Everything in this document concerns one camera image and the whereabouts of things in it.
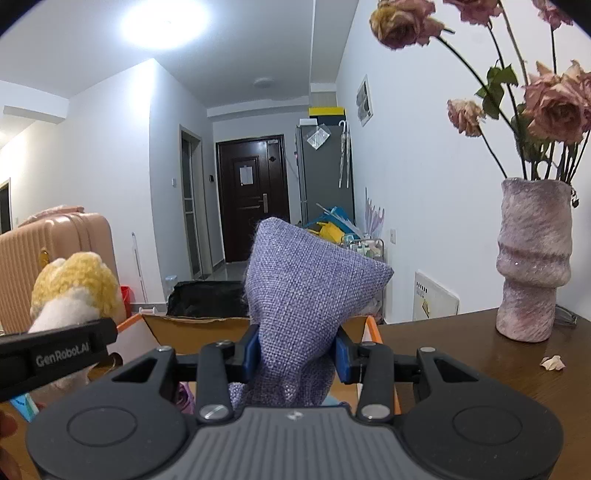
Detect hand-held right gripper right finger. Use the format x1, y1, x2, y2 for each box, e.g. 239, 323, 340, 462
334, 327, 479, 424

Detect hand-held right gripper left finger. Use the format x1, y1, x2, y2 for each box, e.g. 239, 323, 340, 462
111, 325, 262, 426

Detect orange-edged cardboard box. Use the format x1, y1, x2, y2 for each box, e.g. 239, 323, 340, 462
115, 314, 403, 417

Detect yellow and white plush toy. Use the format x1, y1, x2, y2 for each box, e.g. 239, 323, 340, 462
28, 251, 127, 394

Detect black bag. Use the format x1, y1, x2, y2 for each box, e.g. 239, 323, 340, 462
166, 280, 250, 319

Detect white flat board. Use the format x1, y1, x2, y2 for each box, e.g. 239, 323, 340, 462
414, 270, 461, 322

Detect pink ribbed suitcase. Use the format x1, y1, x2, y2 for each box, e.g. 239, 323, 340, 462
0, 205, 117, 336

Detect yellow bag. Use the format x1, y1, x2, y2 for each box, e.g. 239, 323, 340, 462
318, 223, 345, 246

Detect blue shopping bag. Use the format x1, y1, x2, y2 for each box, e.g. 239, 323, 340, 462
316, 203, 366, 239

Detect purple butterfly wings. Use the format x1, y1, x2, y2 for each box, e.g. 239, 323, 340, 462
365, 187, 386, 239

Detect dark brown entrance door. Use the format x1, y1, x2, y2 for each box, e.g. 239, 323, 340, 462
216, 135, 292, 264

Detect grey interior door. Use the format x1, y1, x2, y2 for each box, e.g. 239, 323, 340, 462
180, 124, 206, 280

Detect grey refrigerator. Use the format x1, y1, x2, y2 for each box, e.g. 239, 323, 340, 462
295, 122, 356, 228

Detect clear folded umbrella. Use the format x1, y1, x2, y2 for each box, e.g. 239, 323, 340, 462
338, 121, 351, 189

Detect pink textured vase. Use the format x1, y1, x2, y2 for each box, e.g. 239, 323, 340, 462
496, 178, 574, 343

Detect clear plastic pouch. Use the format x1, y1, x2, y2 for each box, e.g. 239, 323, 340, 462
305, 126, 331, 150

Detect yellow and black box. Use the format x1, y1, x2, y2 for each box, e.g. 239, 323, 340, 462
308, 106, 346, 125

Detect dried pink roses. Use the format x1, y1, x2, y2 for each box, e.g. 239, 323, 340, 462
369, 0, 591, 209

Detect bright ceiling lamp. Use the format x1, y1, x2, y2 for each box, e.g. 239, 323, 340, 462
119, 0, 209, 50

